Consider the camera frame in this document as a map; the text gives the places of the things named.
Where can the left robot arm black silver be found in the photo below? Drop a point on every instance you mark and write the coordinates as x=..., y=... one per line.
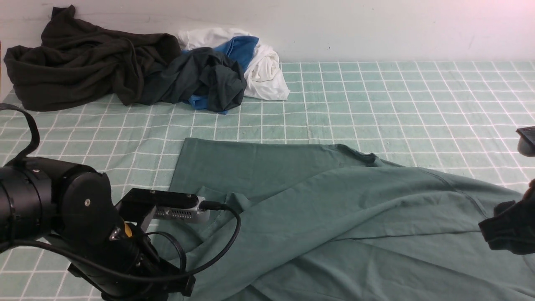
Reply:
x=70, y=206

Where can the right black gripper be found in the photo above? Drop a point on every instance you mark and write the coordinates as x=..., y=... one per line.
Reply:
x=512, y=228

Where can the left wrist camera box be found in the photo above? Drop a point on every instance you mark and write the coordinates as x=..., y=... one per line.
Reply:
x=141, y=206

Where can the dark olive crumpled garment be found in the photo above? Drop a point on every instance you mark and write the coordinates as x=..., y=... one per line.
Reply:
x=78, y=63

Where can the dark teal crumpled garment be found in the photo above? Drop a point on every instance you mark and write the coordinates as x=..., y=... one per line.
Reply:
x=172, y=83

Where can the green long-sleeved shirt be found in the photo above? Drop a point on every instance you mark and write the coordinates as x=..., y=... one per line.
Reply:
x=328, y=223

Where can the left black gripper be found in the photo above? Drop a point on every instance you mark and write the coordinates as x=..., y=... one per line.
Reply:
x=129, y=251

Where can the blue crumpled garment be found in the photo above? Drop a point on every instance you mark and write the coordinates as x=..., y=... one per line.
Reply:
x=240, y=50

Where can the white crumpled garment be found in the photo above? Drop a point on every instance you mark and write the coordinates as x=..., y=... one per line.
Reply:
x=264, y=76

